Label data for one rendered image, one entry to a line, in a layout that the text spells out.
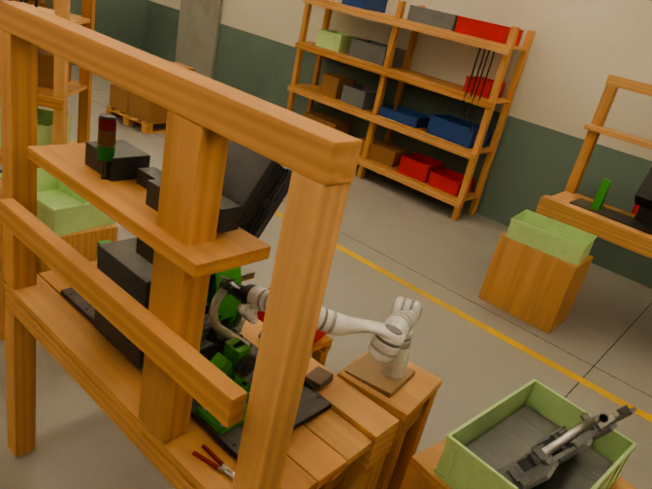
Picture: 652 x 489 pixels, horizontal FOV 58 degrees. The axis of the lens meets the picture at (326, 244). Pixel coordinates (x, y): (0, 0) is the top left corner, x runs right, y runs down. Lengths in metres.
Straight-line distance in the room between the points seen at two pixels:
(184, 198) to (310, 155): 0.44
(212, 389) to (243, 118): 0.66
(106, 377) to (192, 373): 0.63
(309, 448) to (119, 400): 0.62
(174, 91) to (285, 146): 0.39
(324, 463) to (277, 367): 0.62
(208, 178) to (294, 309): 0.41
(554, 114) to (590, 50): 0.73
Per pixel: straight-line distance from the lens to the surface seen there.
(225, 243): 1.56
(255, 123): 1.27
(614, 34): 7.05
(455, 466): 2.09
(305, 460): 1.92
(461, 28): 7.06
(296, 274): 1.24
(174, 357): 1.60
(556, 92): 7.18
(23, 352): 2.79
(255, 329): 2.40
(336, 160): 1.14
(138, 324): 1.71
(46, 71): 4.48
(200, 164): 1.44
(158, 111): 8.06
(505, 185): 7.43
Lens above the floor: 2.21
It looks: 24 degrees down
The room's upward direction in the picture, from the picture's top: 13 degrees clockwise
